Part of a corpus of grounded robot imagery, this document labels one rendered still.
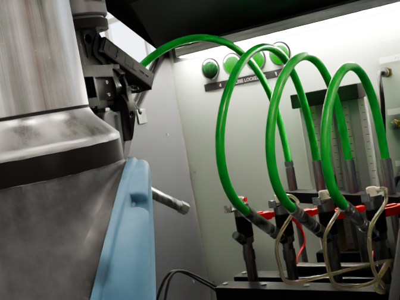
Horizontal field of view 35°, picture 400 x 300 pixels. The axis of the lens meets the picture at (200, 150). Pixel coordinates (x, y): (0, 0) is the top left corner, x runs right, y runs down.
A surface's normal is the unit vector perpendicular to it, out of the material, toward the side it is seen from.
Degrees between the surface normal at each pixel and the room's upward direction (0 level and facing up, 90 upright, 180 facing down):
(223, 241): 90
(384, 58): 90
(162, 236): 90
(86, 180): 92
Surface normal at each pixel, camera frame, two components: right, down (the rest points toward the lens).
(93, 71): 0.80, -0.11
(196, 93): -0.57, 0.14
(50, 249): 0.26, -0.07
